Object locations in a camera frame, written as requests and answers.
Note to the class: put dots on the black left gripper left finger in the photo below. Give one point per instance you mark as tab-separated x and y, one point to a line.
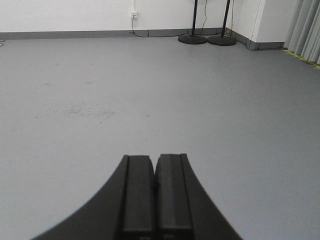
122	209

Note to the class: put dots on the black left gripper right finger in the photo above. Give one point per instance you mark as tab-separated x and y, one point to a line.
184	209

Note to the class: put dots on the black left pole stand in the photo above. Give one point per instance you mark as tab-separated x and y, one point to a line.
193	39

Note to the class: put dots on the black pole stand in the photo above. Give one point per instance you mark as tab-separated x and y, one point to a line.
221	39
193	39

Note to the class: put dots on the black right pole stand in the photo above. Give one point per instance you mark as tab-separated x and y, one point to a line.
221	39

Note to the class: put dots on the grey curtain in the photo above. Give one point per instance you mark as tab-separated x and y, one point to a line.
303	37

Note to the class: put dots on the white wall power outlet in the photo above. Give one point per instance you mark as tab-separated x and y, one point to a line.
134	14

